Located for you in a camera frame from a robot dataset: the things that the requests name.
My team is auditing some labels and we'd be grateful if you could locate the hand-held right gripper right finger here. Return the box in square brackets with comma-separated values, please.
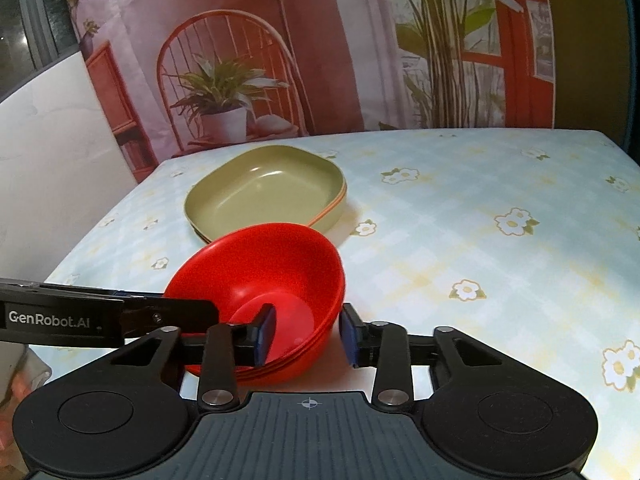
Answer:
[339, 304, 503, 411]

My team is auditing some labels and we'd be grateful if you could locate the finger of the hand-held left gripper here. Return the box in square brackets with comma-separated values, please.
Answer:
[40, 283, 167, 300]
[121, 296, 221, 344]

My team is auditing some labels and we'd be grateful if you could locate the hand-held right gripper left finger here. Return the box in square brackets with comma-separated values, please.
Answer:
[107, 302, 277, 411]

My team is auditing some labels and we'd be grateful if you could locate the red bowl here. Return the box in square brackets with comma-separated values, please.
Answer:
[185, 310, 342, 377]
[187, 330, 331, 387]
[164, 223, 347, 363]

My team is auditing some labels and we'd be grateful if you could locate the floral tablecloth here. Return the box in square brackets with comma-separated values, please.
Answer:
[0, 127, 640, 480]

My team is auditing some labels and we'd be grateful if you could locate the printed backdrop cloth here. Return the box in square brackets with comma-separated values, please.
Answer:
[60, 0, 558, 186]

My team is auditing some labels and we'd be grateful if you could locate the window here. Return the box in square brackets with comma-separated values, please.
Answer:
[0, 0, 82, 103]

